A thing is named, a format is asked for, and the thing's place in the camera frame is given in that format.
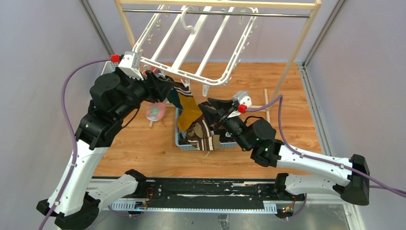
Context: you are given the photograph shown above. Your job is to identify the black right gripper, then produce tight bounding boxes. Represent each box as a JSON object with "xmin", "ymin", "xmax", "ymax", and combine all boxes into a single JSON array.
[{"xmin": 197, "ymin": 98, "xmax": 251, "ymax": 151}]

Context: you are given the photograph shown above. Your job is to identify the mustard yellow sock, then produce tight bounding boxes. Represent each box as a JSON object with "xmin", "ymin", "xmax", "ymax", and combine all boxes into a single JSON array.
[{"xmin": 174, "ymin": 82, "xmax": 202, "ymax": 131}]

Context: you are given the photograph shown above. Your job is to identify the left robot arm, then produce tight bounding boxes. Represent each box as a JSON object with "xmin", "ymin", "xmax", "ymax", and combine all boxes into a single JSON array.
[{"xmin": 36, "ymin": 68, "xmax": 174, "ymax": 230}]

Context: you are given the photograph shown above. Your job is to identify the pink patterned sock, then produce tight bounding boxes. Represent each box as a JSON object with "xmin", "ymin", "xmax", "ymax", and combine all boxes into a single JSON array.
[{"xmin": 146, "ymin": 102, "xmax": 166, "ymax": 122}]

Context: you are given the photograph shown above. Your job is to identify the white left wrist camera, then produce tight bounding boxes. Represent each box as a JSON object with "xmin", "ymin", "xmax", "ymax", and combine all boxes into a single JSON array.
[{"xmin": 118, "ymin": 51, "xmax": 144, "ymax": 81}]

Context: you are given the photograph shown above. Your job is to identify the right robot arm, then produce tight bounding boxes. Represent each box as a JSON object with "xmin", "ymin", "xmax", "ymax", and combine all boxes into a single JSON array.
[{"xmin": 198, "ymin": 92, "xmax": 370, "ymax": 206}]

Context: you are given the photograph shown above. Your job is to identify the blue plastic sock basket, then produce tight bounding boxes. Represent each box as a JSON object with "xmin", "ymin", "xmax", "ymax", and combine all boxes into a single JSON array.
[{"xmin": 174, "ymin": 108, "xmax": 238, "ymax": 150}]

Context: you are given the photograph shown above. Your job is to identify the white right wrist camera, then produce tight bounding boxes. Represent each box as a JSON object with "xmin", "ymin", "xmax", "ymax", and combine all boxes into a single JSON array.
[{"xmin": 232, "ymin": 91, "xmax": 252, "ymax": 114}]

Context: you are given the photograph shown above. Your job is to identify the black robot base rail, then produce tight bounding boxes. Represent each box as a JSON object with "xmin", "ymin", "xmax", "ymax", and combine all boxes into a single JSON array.
[{"xmin": 89, "ymin": 176, "xmax": 358, "ymax": 219}]

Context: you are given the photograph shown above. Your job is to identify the brown white striped sock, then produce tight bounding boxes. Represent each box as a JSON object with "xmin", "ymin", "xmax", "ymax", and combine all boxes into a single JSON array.
[{"xmin": 186, "ymin": 120, "xmax": 221, "ymax": 151}]

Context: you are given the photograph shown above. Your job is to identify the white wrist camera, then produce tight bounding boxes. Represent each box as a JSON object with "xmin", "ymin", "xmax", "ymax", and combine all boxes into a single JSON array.
[
  {"xmin": 118, "ymin": 51, "xmax": 144, "ymax": 81},
  {"xmin": 232, "ymin": 91, "xmax": 252, "ymax": 114}
]

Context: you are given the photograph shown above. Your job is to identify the green reindeer sock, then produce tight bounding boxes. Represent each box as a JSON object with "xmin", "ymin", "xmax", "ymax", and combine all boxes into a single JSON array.
[{"xmin": 167, "ymin": 89, "xmax": 183, "ymax": 110}]

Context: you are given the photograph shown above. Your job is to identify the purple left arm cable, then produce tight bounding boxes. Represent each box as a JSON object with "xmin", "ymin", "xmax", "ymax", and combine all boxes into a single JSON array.
[{"xmin": 37, "ymin": 54, "xmax": 121, "ymax": 230}]

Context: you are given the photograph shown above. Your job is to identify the wooden clothes rack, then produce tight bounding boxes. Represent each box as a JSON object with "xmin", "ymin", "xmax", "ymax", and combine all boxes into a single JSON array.
[{"xmin": 114, "ymin": 0, "xmax": 322, "ymax": 128}]

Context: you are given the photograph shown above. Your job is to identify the white plastic clip hanger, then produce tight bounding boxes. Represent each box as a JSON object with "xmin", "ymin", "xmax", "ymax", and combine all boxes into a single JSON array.
[{"xmin": 123, "ymin": 3, "xmax": 259, "ymax": 96}]

